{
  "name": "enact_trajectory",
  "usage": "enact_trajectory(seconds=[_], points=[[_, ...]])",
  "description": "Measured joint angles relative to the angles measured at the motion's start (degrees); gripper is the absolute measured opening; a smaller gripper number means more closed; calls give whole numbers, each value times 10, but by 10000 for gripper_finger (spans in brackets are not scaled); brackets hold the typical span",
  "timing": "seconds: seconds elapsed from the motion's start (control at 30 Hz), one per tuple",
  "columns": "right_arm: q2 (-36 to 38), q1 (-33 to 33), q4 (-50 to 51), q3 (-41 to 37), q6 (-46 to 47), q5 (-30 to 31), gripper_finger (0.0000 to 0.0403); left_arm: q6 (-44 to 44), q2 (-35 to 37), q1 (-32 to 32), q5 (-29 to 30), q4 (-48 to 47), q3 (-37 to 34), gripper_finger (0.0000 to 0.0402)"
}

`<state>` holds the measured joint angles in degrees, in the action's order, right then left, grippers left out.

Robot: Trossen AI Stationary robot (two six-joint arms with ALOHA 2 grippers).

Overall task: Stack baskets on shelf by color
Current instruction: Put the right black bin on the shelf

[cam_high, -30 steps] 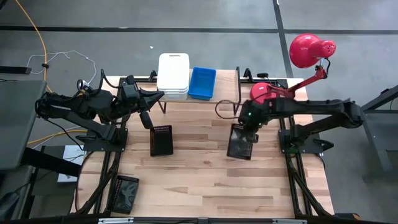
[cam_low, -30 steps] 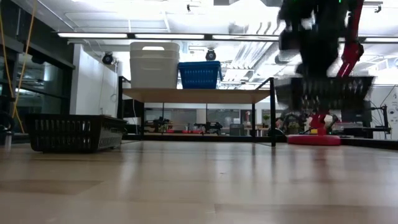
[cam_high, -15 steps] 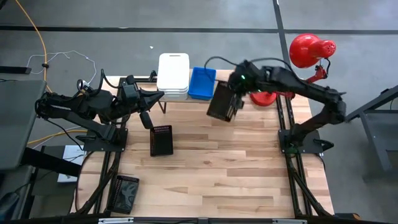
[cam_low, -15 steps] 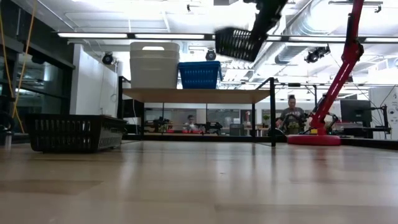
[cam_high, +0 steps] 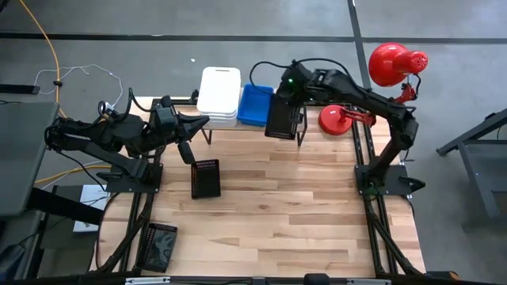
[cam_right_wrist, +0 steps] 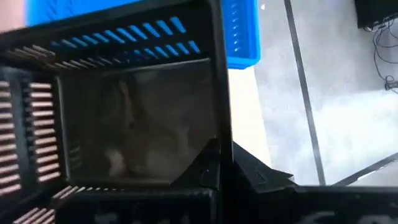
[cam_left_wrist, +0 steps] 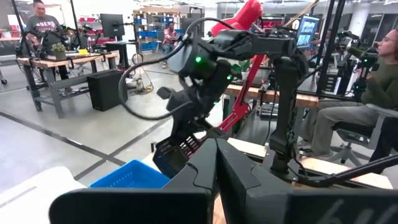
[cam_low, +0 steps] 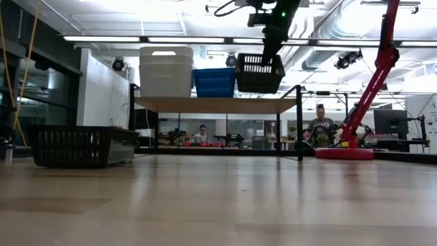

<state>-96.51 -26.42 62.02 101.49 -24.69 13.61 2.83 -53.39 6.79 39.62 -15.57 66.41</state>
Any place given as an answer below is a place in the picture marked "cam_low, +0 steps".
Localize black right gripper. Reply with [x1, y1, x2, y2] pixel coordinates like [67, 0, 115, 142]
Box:
[262, 6, 301, 66]

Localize white plastic storage bin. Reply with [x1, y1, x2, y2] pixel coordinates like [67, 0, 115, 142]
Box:
[139, 54, 195, 66]
[139, 63, 194, 98]
[139, 46, 195, 57]

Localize wooden shelf with black frame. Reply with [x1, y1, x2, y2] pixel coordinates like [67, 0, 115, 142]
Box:
[128, 83, 305, 162]

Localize white poster board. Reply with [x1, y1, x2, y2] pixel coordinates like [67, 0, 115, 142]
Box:
[404, 95, 437, 154]

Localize red boom stand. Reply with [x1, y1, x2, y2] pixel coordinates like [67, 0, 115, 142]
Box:
[315, 0, 401, 161]

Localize person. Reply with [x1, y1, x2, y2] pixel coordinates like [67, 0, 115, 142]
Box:
[302, 104, 338, 149]
[192, 124, 212, 144]

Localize background robot workstation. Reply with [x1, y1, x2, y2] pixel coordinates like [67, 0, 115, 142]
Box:
[158, 128, 192, 148]
[213, 133, 245, 148]

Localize black computer monitor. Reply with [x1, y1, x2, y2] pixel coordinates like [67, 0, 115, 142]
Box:
[373, 109, 409, 136]

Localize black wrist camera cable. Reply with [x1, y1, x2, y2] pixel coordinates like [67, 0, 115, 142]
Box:
[214, 0, 253, 17]

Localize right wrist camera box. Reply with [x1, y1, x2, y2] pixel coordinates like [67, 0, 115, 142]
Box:
[246, 12, 274, 28]

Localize silver ventilation duct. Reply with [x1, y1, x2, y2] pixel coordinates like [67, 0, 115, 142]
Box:
[302, 0, 390, 72]

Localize overhead light bar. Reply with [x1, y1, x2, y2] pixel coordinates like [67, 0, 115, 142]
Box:
[60, 33, 437, 49]

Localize black perforated plastic basket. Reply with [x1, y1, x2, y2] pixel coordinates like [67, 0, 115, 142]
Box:
[235, 53, 286, 94]
[28, 124, 140, 169]

